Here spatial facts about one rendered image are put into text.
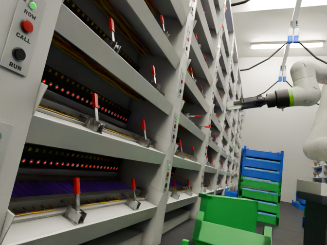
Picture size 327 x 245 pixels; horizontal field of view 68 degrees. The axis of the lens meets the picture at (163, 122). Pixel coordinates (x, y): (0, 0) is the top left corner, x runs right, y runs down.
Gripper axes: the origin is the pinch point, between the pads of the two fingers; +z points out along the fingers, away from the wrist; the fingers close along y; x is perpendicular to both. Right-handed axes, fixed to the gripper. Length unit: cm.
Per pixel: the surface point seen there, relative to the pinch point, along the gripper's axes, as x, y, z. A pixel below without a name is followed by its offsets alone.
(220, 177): -34, 170, 31
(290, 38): 145, 204, -74
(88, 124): -25, -83, 27
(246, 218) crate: -56, 2, 0
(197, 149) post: -17.5, 30.3, 26.9
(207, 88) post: 23.7, 30.3, 17.3
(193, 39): 27.6, -25.3, 13.4
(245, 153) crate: -17, 80, -2
